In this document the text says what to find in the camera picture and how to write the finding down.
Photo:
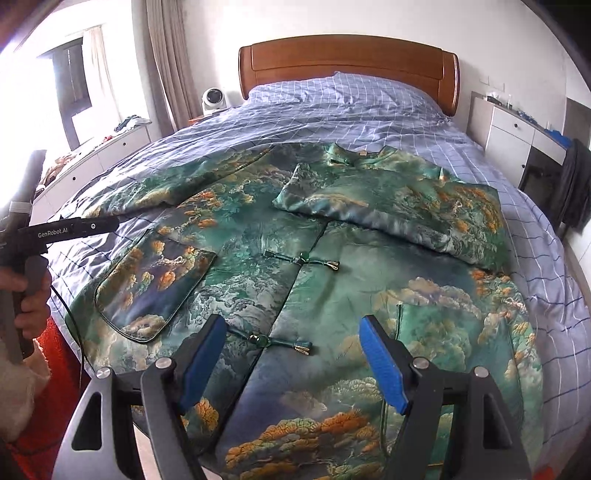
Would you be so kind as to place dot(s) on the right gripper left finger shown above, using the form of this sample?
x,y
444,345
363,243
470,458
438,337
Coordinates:
x,y
169,388

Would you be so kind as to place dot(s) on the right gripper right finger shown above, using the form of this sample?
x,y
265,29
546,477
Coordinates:
x,y
415,388

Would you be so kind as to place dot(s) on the green patterned silk jacket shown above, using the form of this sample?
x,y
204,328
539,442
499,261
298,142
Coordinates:
x,y
292,245

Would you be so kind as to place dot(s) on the fuzzy cream sleeve forearm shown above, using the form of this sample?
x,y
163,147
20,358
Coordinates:
x,y
20,385

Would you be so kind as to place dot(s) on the person's left hand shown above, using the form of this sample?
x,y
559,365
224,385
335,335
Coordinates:
x,y
34,308

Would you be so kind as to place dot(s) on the white low sideboard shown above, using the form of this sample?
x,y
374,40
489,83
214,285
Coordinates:
x,y
83,168

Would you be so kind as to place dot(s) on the orange blanket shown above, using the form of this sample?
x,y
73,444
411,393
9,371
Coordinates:
x,y
36,449

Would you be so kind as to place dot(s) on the beige curtain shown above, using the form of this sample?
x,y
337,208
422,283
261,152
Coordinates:
x,y
167,39

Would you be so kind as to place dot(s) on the white round fan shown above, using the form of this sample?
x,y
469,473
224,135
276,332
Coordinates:
x,y
213,101

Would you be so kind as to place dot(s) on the dark jacket on chair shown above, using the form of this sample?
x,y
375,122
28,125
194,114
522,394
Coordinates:
x,y
571,199

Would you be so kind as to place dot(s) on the white desk with drawers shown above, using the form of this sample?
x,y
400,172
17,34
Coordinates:
x,y
511,143

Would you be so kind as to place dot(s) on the blue checked duvet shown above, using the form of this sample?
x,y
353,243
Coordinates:
x,y
366,115

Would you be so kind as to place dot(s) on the brown wooden headboard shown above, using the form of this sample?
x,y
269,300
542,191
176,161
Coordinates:
x,y
428,68

